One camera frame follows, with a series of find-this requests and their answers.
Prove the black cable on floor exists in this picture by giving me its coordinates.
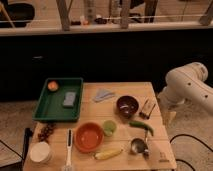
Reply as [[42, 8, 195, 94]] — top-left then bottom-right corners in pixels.
[[170, 133, 213, 171]]

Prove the wooden block with slot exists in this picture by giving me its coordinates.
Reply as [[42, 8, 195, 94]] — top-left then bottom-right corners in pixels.
[[139, 99, 156, 120]]

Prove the green plastic tray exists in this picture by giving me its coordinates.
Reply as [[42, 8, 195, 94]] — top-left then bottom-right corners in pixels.
[[33, 78, 83, 122]]

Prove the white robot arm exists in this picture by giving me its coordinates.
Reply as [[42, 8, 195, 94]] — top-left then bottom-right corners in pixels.
[[157, 62, 213, 126]]

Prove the grey-blue towel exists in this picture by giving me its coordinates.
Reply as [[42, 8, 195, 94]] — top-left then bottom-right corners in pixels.
[[93, 89, 115, 102]]

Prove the red-orange bowl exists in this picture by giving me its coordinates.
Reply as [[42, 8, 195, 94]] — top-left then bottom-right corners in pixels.
[[74, 122, 104, 153]]

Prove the grey sponge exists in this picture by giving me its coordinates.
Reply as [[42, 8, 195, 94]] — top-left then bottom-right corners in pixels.
[[63, 92, 76, 107]]

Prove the green cup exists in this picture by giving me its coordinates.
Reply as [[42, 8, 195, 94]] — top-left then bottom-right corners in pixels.
[[102, 120, 117, 137]]

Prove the small metal cup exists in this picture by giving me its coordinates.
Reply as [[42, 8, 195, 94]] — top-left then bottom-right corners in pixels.
[[131, 138, 148, 154]]

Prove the yellow corn cob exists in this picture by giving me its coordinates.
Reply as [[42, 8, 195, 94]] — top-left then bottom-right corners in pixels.
[[94, 149, 122, 160]]

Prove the green chili pepper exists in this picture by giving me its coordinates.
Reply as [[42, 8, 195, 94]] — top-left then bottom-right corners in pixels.
[[129, 121, 154, 136]]

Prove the metal fork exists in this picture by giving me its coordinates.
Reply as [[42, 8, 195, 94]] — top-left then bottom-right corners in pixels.
[[144, 130, 149, 158]]

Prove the dark grape bunch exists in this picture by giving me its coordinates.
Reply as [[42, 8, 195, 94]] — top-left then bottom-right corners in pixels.
[[38, 123, 55, 141]]

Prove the dark maroon bowl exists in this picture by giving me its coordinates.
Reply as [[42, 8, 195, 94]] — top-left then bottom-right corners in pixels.
[[116, 95, 139, 118]]

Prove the white round container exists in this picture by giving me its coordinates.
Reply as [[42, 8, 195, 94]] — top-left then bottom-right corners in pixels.
[[30, 142, 51, 163]]

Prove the orange fruit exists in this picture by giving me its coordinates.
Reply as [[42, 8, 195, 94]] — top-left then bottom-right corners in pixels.
[[47, 81, 59, 92]]

